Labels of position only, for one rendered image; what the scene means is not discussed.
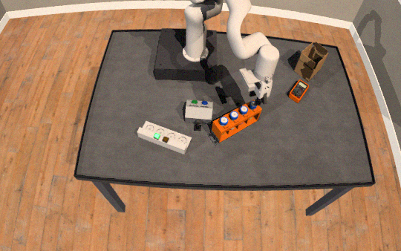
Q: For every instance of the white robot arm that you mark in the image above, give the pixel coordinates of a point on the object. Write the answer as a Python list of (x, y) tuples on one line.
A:
[(243, 48)]

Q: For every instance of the orange multimeter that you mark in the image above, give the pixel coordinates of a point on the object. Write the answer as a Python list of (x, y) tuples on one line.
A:
[(298, 91)]

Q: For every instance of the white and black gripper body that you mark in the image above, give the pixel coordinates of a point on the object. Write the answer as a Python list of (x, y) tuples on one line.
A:
[(261, 88)]

